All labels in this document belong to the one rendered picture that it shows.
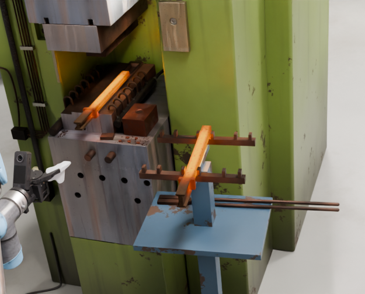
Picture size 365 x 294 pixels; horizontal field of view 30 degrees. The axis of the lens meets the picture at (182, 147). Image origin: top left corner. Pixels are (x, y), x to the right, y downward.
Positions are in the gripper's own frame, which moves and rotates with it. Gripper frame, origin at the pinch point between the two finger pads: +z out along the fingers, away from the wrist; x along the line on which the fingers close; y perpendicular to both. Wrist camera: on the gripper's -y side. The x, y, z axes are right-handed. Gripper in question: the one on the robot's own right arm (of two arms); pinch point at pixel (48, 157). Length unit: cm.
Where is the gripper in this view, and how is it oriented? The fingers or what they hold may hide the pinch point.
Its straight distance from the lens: 218.9
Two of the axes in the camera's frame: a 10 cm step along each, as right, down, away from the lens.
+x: 9.4, 0.9, -3.2
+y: 0.9, 8.6, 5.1
